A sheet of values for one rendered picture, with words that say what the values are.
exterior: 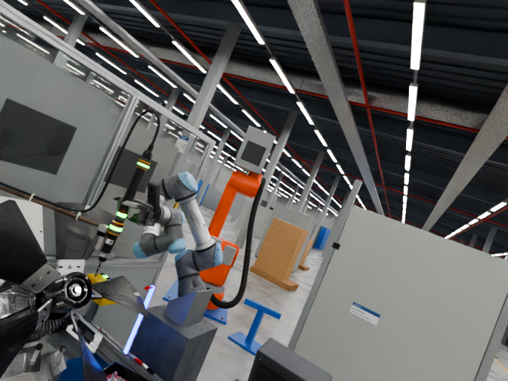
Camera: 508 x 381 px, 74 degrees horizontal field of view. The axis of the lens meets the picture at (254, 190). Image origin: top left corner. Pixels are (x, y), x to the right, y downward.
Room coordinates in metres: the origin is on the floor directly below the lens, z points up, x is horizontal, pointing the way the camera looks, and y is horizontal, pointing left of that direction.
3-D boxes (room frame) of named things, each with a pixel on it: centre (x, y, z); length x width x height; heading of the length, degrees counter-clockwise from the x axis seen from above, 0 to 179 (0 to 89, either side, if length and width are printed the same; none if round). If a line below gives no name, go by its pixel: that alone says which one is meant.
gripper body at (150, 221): (1.32, 0.36, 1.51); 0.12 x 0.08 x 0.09; 153
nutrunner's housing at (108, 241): (1.22, 0.41, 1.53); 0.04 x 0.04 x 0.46
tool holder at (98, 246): (1.22, 0.42, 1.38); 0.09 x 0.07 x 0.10; 98
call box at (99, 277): (1.68, 0.51, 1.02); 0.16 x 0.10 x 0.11; 63
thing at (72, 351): (1.28, 0.41, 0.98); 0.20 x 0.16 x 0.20; 63
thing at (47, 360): (1.20, 0.42, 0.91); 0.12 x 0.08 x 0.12; 63
